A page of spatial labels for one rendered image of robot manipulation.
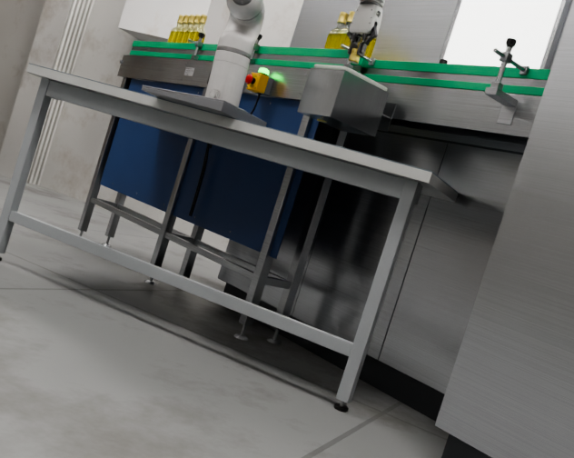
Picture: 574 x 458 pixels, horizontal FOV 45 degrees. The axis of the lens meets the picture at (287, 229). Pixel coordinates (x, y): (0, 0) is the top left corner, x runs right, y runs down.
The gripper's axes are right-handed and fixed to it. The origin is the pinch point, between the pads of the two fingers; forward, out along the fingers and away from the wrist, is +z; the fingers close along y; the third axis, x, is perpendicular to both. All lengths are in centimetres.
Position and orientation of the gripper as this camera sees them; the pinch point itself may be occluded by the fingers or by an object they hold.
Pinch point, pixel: (357, 49)
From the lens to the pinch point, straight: 245.6
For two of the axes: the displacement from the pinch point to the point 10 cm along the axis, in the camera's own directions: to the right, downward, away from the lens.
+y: -6.4, -2.2, 7.4
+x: -7.1, -1.9, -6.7
